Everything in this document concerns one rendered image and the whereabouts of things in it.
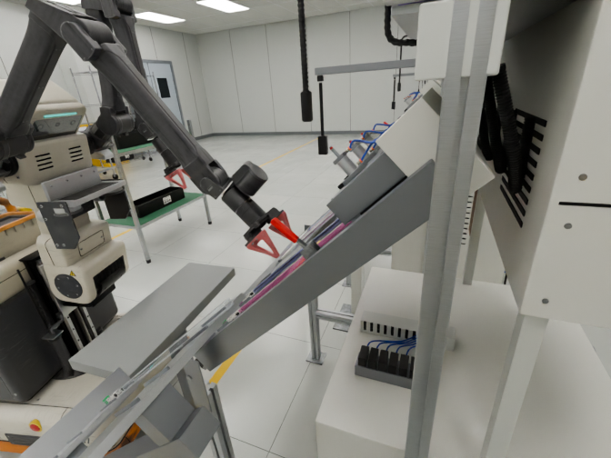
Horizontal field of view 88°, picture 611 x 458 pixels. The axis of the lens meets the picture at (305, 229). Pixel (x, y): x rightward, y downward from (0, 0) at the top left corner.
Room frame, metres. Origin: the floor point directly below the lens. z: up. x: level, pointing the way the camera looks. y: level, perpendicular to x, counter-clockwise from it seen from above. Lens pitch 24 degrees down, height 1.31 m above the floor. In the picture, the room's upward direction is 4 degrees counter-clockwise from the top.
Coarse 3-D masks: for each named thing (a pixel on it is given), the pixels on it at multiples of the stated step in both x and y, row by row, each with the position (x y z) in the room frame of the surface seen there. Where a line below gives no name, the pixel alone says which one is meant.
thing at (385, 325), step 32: (384, 0) 0.41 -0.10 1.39; (416, 0) 0.41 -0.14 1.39; (512, 0) 0.39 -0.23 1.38; (544, 0) 0.40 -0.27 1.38; (576, 0) 0.42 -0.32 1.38; (416, 32) 0.58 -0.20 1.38; (512, 32) 0.67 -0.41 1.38; (384, 320) 0.74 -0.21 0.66; (416, 320) 0.73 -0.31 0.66; (384, 352) 0.60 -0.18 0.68; (192, 384) 0.55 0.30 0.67
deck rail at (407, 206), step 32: (416, 192) 0.40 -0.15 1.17; (352, 224) 0.44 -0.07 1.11; (384, 224) 0.42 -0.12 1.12; (416, 224) 0.40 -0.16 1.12; (320, 256) 0.46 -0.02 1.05; (352, 256) 0.44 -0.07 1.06; (288, 288) 0.49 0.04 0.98; (320, 288) 0.46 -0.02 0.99; (256, 320) 0.52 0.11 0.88; (224, 352) 0.56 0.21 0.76
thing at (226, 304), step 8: (224, 304) 0.33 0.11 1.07; (232, 304) 0.33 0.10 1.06; (216, 312) 0.33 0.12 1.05; (224, 312) 0.33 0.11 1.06; (208, 320) 0.34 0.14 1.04; (192, 328) 0.35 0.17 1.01; (200, 328) 0.35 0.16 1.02; (184, 336) 0.36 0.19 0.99; (176, 344) 0.37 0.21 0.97; (168, 352) 0.38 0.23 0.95; (160, 360) 0.39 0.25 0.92; (144, 368) 0.41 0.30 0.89; (152, 368) 0.40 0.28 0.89; (136, 376) 0.42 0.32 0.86; (128, 384) 0.43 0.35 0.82; (120, 392) 0.44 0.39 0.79
